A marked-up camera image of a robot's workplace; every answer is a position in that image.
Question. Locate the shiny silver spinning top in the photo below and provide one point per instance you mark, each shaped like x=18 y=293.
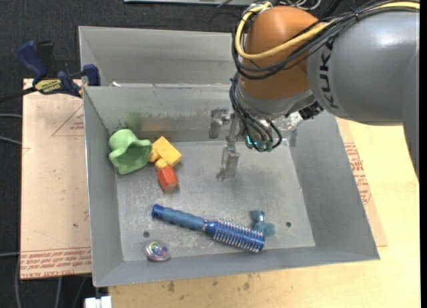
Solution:
x=157 y=251

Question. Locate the green toy cup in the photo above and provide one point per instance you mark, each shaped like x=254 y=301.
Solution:
x=128 y=153

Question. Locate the black cylinder on white bracket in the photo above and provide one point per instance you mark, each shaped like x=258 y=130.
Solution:
x=310 y=111

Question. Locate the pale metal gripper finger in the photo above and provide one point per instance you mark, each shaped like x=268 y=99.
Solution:
x=229 y=163
x=217 y=122

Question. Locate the small yellow toy block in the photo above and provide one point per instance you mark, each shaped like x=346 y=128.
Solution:
x=161 y=164

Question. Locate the large yellow toy block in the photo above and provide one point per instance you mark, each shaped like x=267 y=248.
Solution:
x=168 y=151

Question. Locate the teal toy figure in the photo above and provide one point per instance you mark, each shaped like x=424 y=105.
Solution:
x=265 y=225

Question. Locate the blue hairbrush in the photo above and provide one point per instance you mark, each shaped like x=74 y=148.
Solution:
x=213 y=228

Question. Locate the red-orange toy block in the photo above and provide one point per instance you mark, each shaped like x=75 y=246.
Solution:
x=167 y=178

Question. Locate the grey metal bin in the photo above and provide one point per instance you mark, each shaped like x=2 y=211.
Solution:
x=233 y=200

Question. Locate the brown cardboard board, red print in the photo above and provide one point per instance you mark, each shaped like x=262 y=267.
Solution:
x=53 y=180

